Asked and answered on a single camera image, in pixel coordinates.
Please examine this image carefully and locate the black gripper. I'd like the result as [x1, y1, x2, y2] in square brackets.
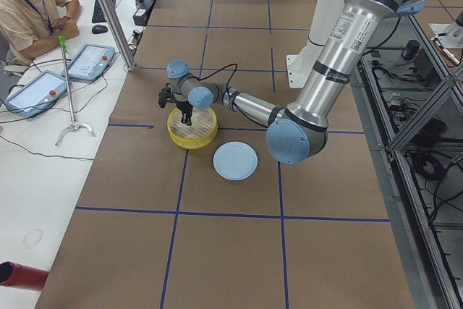
[176, 101, 193, 126]

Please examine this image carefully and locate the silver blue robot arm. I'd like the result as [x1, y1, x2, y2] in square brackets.
[158, 0, 425, 164]

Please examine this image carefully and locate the yellow bamboo steamer basket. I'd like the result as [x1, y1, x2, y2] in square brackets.
[167, 107, 218, 150]

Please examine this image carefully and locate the light blue plate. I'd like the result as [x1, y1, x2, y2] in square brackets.
[213, 141, 258, 181]

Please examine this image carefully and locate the far teach pendant tablet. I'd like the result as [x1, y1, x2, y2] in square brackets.
[67, 43, 115, 82]

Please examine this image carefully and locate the teach pendant tablet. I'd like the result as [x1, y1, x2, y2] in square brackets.
[67, 43, 115, 82]
[5, 70, 67, 117]

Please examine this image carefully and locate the black box device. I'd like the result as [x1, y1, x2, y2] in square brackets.
[132, 0, 156, 27]

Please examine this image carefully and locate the metal reacher grabber stick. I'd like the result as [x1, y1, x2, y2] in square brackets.
[55, 35, 96, 147]

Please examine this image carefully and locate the brown paper table cover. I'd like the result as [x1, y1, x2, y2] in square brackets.
[37, 0, 419, 308]

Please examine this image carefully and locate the black computer mouse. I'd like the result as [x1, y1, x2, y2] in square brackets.
[91, 25, 109, 35]

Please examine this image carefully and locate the black keyboard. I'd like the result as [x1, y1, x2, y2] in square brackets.
[91, 0, 119, 24]

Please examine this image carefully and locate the near teach pendant tablet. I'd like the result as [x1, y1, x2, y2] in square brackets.
[5, 70, 67, 117]

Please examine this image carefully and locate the seated man beige shirt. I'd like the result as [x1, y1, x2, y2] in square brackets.
[1, 0, 81, 65]

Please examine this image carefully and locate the red cylinder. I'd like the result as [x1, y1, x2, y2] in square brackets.
[1, 261, 49, 291]

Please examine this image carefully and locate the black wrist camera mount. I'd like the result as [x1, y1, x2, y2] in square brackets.
[158, 83, 176, 109]

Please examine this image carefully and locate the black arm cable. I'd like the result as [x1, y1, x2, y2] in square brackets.
[197, 64, 254, 114]

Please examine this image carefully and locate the aluminium frame post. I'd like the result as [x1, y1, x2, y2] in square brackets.
[98, 0, 135, 72]

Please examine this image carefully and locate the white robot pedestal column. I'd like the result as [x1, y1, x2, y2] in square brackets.
[286, 0, 344, 88]

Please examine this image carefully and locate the aluminium side frame rail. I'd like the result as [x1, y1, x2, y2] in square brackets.
[352, 7, 462, 308]

